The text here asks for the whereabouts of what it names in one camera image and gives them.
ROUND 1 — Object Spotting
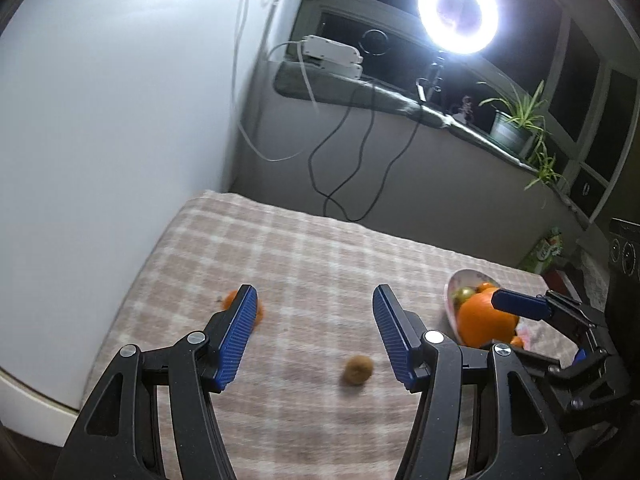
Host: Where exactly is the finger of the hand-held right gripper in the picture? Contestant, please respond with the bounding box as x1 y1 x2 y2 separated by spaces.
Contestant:
512 345 622 412
491 288 609 334

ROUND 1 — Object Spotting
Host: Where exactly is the beige checked blanket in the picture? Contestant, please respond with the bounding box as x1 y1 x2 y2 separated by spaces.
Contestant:
85 189 581 480

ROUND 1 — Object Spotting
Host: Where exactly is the grey window sill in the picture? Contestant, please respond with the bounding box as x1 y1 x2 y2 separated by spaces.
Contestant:
274 60 586 201

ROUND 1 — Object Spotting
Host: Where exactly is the black cable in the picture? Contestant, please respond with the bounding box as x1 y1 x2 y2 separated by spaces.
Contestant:
350 117 422 223
324 80 377 221
307 80 361 222

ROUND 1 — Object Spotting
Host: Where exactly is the floral white plate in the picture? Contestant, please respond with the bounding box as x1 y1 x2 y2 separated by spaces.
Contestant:
444 269 556 356

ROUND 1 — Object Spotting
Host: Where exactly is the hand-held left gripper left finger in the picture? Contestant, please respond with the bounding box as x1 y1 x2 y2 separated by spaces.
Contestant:
59 284 261 480

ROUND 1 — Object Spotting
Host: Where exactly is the black light stand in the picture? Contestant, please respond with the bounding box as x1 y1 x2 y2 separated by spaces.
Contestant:
415 50 448 103

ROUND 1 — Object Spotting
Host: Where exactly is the potted spider plant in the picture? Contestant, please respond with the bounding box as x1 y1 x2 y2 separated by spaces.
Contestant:
477 79 568 192

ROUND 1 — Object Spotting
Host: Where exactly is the white cable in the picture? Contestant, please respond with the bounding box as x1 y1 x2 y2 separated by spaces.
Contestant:
232 0 321 162

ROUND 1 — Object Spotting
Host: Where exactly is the white ring light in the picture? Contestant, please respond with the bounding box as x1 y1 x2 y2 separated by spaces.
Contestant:
417 0 501 56

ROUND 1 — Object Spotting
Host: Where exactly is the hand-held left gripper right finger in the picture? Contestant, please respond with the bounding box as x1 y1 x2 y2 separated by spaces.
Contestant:
371 284 583 480

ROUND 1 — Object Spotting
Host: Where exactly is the small purple plant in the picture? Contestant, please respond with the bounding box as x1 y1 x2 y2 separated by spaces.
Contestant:
452 94 476 123

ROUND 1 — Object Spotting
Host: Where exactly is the white power strip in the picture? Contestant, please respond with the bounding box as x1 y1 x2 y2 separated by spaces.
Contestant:
300 35 365 79

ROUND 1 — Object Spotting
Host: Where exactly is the brown kiwi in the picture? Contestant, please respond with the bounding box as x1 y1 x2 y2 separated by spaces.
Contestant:
342 355 374 387

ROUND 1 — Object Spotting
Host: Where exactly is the large orange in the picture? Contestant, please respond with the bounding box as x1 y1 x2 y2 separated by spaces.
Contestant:
457 290 521 348

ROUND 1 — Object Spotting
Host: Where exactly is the dark red object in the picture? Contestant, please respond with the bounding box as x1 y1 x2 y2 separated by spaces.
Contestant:
545 267 586 306

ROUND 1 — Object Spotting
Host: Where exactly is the green packet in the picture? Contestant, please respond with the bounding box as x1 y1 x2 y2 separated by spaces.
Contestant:
520 227 563 273

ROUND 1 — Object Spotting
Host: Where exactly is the grey window frame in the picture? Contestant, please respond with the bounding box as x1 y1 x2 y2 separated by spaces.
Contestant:
290 0 640 223

